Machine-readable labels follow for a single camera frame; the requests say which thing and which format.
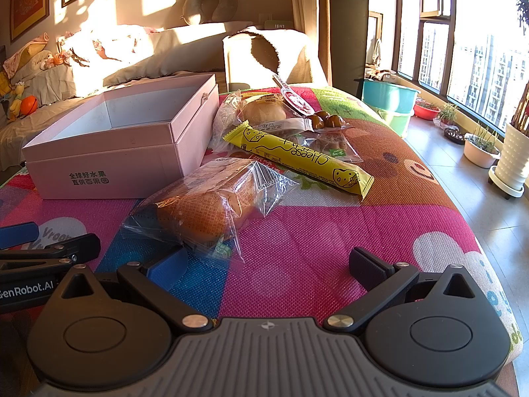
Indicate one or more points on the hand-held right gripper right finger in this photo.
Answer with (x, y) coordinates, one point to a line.
(367, 264)

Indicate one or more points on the waffle bread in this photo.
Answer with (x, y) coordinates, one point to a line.
(198, 211)

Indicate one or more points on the white snack packet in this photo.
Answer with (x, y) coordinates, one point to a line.
(285, 125)

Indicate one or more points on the brown cookie packet green label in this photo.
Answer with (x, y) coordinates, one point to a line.
(326, 144)

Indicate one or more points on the brown chestnuts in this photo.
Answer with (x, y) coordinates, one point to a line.
(326, 120)

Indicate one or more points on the yellow snack stick packet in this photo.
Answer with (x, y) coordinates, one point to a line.
(297, 159)

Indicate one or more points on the teal plastic bucket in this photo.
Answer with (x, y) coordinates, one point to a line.
(388, 95)

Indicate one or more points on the pile of pink clothes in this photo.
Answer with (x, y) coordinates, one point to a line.
(24, 56)

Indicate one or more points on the small potted plant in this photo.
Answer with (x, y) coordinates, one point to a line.
(447, 115)

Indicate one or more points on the beige curtain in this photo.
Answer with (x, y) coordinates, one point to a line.
(310, 20)

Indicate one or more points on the red and white spoon-shaped packet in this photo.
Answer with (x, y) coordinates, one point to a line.
(295, 101)

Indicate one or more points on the colourful cartoon play mat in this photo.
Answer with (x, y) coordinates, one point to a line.
(310, 235)

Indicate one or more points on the long beige pillow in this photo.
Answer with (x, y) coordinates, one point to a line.
(165, 49)

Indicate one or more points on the dark framed window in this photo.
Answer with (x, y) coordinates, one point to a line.
(453, 62)

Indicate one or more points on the white floral blanket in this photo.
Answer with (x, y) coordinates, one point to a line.
(115, 43)

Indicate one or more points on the round bun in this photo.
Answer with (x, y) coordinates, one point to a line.
(262, 109)

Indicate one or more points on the grey neck pillow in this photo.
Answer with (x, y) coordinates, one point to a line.
(194, 8)

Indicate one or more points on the dark plant tray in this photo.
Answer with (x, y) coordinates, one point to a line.
(453, 137)

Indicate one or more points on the green plastic basin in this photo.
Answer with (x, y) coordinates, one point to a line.
(394, 123)

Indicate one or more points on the red plastic basin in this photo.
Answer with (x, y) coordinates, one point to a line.
(425, 112)

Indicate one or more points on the beige covered sofa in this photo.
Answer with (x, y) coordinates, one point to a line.
(82, 101)

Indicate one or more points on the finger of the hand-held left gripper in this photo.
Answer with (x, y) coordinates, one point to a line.
(62, 252)
(18, 235)

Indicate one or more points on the white pot with grass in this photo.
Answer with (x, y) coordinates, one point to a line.
(479, 155)

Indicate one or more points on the pink cardboard box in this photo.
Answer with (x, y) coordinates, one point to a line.
(103, 165)

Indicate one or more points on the gold framed picture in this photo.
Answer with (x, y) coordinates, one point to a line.
(29, 0)

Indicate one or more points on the small digital clock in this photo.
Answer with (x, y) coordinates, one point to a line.
(280, 26)

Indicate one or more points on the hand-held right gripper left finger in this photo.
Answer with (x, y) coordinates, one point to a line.
(169, 264)

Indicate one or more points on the tall white ribbed planter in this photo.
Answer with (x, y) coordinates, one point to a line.
(512, 153)

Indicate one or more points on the orange ball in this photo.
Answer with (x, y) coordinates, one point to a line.
(29, 106)

